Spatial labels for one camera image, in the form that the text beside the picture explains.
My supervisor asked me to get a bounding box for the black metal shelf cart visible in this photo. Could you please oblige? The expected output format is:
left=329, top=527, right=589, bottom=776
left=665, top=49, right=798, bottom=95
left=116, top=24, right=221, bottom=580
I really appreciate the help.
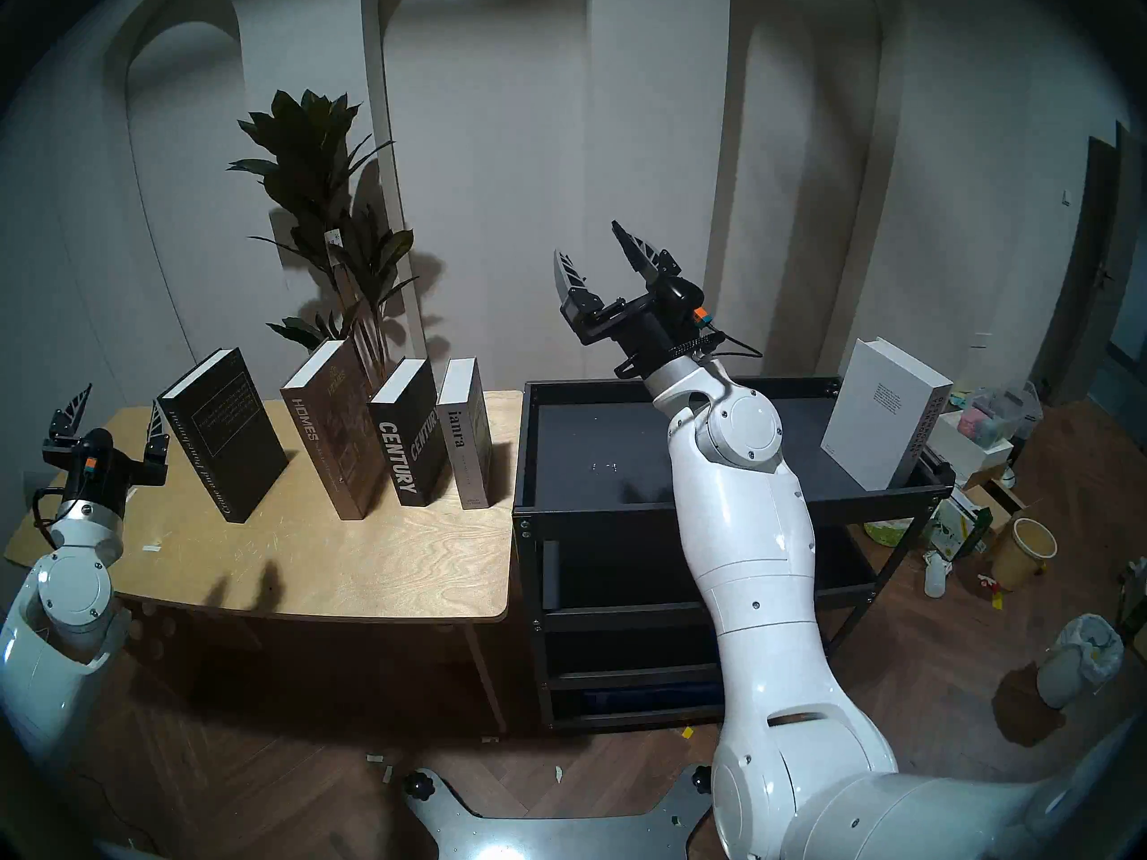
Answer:
left=513, top=375, right=956, bottom=734

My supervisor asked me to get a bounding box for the light wooden table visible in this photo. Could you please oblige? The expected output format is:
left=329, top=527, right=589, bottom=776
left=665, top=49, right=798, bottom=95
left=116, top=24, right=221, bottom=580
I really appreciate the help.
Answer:
left=4, top=390, right=525, bottom=734

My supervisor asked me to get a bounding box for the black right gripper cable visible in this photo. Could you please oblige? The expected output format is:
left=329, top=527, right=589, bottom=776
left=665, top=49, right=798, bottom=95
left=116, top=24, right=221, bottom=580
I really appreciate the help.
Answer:
left=694, top=325, right=764, bottom=362

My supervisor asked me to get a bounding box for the green white carton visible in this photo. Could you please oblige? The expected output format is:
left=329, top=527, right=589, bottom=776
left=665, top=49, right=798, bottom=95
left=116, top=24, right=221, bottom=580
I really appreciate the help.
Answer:
left=927, top=486, right=994, bottom=562

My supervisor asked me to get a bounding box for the brown Homes book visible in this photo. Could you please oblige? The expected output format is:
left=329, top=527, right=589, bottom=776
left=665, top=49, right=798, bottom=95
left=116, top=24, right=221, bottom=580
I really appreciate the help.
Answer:
left=280, top=339, right=395, bottom=521

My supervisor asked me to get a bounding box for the brown cardboard box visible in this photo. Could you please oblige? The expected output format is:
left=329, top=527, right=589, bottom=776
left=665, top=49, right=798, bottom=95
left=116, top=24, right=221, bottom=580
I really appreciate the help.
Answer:
left=963, top=482, right=1027, bottom=528

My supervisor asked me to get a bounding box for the dark blue flat bin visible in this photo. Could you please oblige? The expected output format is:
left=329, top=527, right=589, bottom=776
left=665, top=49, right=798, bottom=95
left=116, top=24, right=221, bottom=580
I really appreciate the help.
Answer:
left=573, top=684, right=722, bottom=716

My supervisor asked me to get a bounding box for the white trash bag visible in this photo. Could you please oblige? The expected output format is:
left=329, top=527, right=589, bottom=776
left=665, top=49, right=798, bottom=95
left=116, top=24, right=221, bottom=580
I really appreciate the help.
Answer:
left=1037, top=614, right=1125, bottom=710

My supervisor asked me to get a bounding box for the grey ianra book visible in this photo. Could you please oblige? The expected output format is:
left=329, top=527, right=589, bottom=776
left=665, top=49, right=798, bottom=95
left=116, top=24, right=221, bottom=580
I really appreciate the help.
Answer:
left=436, top=357, right=493, bottom=511

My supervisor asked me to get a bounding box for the black Crime and Punishment book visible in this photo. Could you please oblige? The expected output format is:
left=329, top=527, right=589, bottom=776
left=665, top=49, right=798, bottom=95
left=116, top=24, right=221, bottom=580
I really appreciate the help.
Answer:
left=157, top=347, right=289, bottom=524

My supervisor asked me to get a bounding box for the white Design Hotels Yearbook book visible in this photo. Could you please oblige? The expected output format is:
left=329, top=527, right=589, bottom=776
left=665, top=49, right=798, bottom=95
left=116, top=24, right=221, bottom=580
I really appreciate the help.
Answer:
left=820, top=337, right=953, bottom=493

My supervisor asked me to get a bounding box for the black Century book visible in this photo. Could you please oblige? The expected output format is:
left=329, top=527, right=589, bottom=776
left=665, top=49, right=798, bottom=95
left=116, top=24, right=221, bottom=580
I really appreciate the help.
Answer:
left=368, top=357, right=449, bottom=508

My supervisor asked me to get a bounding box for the tall green leafy plant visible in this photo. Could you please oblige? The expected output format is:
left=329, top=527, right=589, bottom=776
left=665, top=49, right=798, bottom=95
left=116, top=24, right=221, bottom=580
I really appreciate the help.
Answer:
left=227, top=88, right=422, bottom=375

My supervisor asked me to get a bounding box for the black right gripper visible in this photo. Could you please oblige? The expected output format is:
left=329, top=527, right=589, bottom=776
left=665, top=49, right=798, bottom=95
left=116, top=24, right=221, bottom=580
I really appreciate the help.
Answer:
left=554, top=220, right=720, bottom=380

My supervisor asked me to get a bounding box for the clear plastic storage box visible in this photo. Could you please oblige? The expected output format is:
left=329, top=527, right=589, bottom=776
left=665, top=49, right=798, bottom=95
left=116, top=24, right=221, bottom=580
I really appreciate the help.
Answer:
left=957, top=382, right=1043, bottom=449

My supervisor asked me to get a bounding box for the dark brown door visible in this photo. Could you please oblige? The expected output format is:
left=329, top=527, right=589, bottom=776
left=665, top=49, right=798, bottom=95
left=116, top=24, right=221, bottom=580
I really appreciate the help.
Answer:
left=1031, top=122, right=1147, bottom=411

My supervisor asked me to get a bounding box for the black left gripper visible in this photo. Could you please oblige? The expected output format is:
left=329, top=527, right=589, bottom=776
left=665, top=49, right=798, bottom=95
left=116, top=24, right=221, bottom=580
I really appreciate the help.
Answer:
left=40, top=383, right=171, bottom=516

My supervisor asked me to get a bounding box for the grey metal robot base plate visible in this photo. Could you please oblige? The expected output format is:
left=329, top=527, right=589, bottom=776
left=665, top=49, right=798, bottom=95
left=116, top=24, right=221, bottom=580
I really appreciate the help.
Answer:
left=401, top=764, right=718, bottom=860

